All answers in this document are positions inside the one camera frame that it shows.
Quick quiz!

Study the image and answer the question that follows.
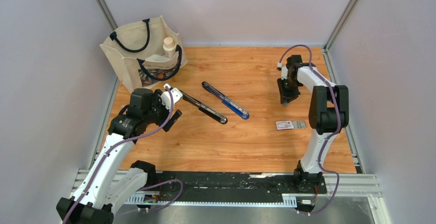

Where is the cream canvas tote bag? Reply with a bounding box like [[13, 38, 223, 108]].
[[100, 16, 188, 92]]

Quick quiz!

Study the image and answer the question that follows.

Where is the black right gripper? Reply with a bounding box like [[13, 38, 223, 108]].
[[277, 76, 301, 103]]

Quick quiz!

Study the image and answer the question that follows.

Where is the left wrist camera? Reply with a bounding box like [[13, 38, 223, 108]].
[[160, 83, 183, 110]]

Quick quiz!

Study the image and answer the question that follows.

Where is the white paper in bag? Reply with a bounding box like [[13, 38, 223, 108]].
[[145, 54, 171, 64]]

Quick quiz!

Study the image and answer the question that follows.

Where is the aluminium rail frame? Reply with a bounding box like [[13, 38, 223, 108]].
[[56, 168, 391, 223]]

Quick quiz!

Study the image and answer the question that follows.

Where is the black stapler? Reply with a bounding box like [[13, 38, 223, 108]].
[[180, 90, 228, 124]]

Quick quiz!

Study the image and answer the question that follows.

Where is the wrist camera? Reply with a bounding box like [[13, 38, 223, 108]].
[[160, 83, 183, 110], [277, 62, 288, 80]]

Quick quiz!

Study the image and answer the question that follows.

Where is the blue tape dispenser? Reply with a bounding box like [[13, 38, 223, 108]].
[[202, 81, 250, 120]]

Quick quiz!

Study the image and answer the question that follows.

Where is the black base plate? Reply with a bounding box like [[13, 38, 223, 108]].
[[146, 171, 327, 204]]

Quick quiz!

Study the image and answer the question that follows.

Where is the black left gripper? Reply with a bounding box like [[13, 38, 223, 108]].
[[143, 89, 181, 132]]

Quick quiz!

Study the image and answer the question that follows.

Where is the red white staple box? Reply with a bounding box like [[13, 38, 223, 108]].
[[276, 121, 294, 130]]

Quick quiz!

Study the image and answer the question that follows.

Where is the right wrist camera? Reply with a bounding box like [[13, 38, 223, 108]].
[[277, 62, 288, 80]]

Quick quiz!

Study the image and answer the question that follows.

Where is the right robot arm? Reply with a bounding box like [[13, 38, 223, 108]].
[[277, 55, 349, 193]]

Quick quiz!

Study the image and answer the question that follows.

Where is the beige bottle in bag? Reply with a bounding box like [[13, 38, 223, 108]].
[[162, 37, 177, 59]]

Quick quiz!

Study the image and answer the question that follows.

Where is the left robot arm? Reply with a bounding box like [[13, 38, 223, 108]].
[[56, 84, 183, 223]]

